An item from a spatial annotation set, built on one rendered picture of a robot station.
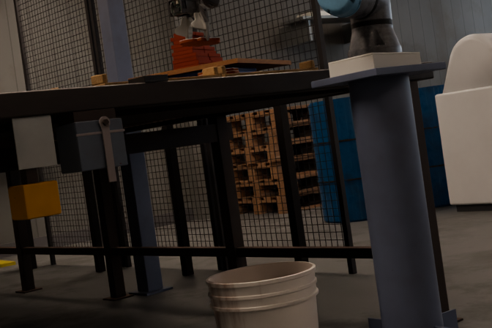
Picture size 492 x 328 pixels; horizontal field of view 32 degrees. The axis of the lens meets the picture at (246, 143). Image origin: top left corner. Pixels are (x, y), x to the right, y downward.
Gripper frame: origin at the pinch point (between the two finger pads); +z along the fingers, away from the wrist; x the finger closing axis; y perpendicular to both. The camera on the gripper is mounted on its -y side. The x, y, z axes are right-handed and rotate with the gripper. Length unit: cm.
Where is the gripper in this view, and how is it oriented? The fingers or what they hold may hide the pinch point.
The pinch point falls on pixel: (199, 41)
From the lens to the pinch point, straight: 269.9
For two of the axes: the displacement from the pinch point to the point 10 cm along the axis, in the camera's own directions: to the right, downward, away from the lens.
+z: 1.6, 9.9, 0.2
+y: -7.9, 1.4, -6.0
